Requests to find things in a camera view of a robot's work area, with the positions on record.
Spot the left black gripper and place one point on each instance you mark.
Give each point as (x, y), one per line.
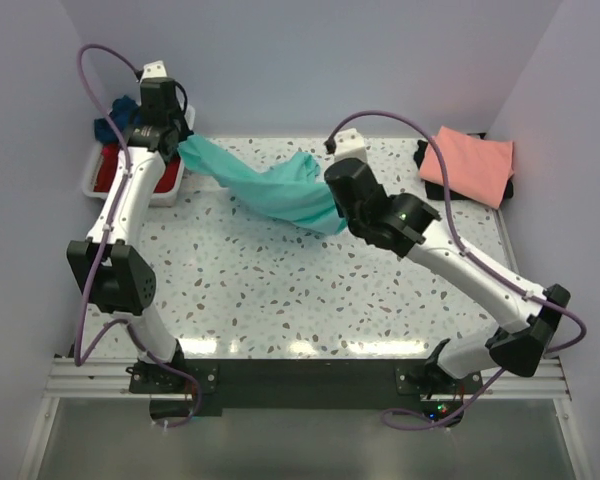
(185, 130)

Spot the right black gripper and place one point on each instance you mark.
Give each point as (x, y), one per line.
(341, 210)

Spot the teal t-shirt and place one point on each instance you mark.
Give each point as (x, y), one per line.
(290, 191)

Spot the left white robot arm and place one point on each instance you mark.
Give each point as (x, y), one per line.
(107, 266)

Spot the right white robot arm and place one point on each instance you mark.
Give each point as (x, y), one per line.
(526, 314)

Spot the navy blue t-shirt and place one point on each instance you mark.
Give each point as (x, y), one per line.
(112, 122)

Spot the folded black t-shirt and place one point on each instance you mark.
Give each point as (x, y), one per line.
(505, 187)

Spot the red t-shirt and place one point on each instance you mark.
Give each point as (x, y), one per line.
(102, 174)

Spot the white plastic laundry basket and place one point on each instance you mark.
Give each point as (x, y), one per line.
(168, 202)

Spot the folded salmon pink t-shirt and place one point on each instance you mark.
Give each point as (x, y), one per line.
(467, 162)

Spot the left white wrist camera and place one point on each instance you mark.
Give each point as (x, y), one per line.
(156, 69)

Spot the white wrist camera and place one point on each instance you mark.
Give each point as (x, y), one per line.
(156, 69)
(346, 144)

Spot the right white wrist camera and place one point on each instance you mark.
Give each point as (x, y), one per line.
(346, 144)

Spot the aluminium rail frame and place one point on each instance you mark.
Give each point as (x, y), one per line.
(92, 427)

